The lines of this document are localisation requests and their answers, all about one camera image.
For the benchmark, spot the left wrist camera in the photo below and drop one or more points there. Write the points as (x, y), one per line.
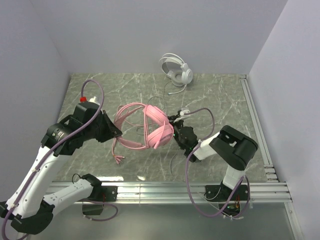
(93, 99)

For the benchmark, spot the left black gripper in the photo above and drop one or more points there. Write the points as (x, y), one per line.
(104, 126)

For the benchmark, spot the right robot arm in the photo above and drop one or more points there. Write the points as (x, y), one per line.
(234, 147)

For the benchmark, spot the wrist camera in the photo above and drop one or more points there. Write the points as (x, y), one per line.
(185, 112)
(93, 99)

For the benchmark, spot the right aluminium rail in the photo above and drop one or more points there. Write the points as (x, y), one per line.
(269, 168)

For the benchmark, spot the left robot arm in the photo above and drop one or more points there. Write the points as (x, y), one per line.
(30, 209)

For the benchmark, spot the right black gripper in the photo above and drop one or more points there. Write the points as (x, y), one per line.
(178, 128)

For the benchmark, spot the aluminium rail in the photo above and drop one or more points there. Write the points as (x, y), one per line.
(269, 168)
(176, 192)

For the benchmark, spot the pink headphones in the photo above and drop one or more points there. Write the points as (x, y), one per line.
(157, 130)

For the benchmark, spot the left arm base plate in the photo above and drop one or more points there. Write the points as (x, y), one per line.
(107, 193)

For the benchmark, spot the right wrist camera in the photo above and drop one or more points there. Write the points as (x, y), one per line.
(185, 112)

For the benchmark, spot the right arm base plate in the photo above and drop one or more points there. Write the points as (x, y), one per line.
(215, 193)

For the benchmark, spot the white headphones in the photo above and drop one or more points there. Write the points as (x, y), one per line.
(177, 70)

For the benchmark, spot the front aluminium rail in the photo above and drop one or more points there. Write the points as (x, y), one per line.
(176, 192)

